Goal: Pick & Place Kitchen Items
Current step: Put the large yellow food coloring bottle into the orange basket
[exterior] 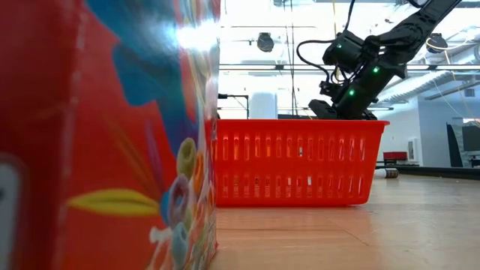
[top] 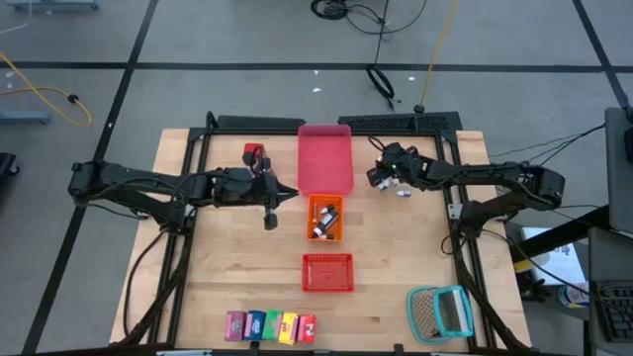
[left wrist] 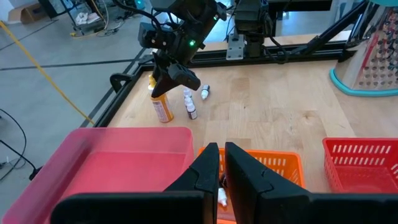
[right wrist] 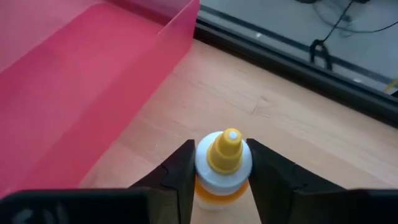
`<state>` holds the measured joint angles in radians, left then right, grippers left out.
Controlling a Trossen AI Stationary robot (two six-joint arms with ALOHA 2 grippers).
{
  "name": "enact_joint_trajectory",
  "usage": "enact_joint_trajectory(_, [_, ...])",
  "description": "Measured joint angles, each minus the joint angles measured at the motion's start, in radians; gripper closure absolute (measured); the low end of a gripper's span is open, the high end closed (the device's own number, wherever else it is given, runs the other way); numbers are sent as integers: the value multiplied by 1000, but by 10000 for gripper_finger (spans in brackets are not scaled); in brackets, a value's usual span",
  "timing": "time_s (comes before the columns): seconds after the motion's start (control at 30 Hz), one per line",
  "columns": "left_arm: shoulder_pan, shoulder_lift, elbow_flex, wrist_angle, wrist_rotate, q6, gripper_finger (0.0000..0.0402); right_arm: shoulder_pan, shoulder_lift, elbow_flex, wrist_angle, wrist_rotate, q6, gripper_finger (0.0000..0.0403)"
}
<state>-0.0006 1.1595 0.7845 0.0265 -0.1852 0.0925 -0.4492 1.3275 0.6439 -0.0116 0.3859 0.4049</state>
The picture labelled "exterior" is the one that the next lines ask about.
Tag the red fruit loops cereal box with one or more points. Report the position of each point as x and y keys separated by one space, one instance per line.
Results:
x=93 y=150

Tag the red slotted plastic basket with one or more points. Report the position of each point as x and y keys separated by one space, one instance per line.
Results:
x=300 y=127

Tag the grey overhead beam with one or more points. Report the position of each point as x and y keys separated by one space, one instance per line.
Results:
x=262 y=67

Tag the white cylindrical tank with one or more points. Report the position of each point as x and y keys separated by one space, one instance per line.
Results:
x=263 y=107

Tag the black metal rig frame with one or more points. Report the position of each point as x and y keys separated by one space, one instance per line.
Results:
x=431 y=171

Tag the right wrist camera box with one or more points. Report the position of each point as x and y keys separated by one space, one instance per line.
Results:
x=328 y=89

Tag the black metal stand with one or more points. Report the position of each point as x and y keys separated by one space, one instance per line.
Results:
x=232 y=96

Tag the black round ceiling lamp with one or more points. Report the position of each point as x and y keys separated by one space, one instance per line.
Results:
x=265 y=42
x=437 y=44

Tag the thin grey beam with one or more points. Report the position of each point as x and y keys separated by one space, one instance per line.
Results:
x=232 y=108

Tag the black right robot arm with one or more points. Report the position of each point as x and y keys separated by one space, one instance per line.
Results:
x=412 y=30

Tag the dark monitor screen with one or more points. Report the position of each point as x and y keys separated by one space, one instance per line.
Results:
x=470 y=138

